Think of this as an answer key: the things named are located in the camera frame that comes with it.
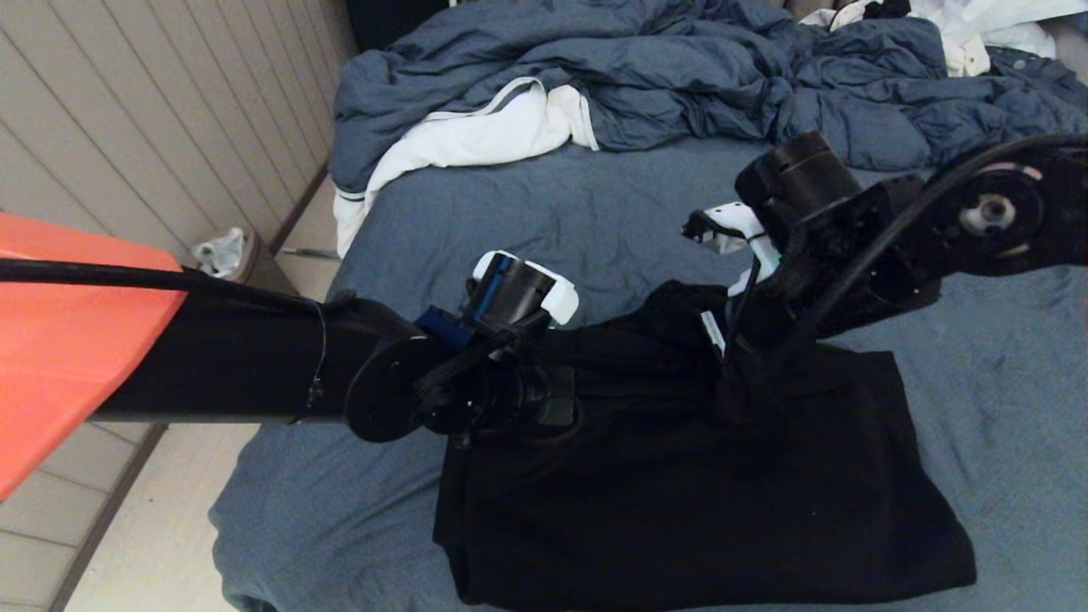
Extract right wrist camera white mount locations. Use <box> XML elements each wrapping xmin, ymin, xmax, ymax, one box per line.
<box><xmin>684</xmin><ymin>201</ymin><xmax>783</xmax><ymax>297</ymax></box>

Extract crumpled blue duvet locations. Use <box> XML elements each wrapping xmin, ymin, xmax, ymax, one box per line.
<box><xmin>327</xmin><ymin>0</ymin><xmax>1088</xmax><ymax>175</ymax></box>

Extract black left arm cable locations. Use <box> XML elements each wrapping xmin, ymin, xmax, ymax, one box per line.
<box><xmin>0</xmin><ymin>258</ymin><xmax>362</xmax><ymax>317</ymax></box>

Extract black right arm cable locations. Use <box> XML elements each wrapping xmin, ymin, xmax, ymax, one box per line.
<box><xmin>722</xmin><ymin>134</ymin><xmax>1088</xmax><ymax>400</ymax></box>

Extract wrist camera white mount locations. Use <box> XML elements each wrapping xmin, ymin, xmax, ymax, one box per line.
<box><xmin>684</xmin><ymin>201</ymin><xmax>783</xmax><ymax>297</ymax></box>
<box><xmin>472</xmin><ymin>250</ymin><xmax>581</xmax><ymax>327</ymax></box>

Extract white blanket with grey stripe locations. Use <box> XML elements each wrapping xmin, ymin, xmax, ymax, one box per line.
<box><xmin>333</xmin><ymin>75</ymin><xmax>600</xmax><ymax>258</ymax></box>

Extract white crumpled clothes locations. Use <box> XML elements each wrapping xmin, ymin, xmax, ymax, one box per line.
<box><xmin>799</xmin><ymin>0</ymin><xmax>1088</xmax><ymax>77</ymax></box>

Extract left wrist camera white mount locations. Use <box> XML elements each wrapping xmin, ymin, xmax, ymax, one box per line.
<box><xmin>472</xmin><ymin>250</ymin><xmax>581</xmax><ymax>327</ymax></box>

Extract small black garment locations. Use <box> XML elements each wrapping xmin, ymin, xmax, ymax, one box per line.
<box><xmin>837</xmin><ymin>0</ymin><xmax>912</xmax><ymax>20</ymax></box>

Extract white plastic bin bag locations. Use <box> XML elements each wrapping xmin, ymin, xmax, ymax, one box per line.
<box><xmin>192</xmin><ymin>228</ymin><xmax>247</xmax><ymax>280</ymax></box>

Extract blue bed sheet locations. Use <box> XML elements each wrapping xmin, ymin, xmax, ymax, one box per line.
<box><xmin>210</xmin><ymin>136</ymin><xmax>1088</xmax><ymax>612</ymax></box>

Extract blue denim shirt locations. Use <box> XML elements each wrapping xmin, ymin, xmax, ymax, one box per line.
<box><xmin>986</xmin><ymin>47</ymin><xmax>1088</xmax><ymax>111</ymax></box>

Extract brown trash bin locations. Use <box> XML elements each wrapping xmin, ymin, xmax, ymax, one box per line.
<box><xmin>183</xmin><ymin>228</ymin><xmax>300</xmax><ymax>298</ymax></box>

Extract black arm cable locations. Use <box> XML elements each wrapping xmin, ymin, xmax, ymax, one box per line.
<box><xmin>0</xmin><ymin>258</ymin><xmax>362</xmax><ymax>317</ymax></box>
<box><xmin>722</xmin><ymin>134</ymin><xmax>1088</xmax><ymax>400</ymax></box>

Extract black zip hoodie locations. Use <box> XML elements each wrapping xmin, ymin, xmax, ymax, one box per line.
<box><xmin>433</xmin><ymin>280</ymin><xmax>977</xmax><ymax>611</ymax></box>

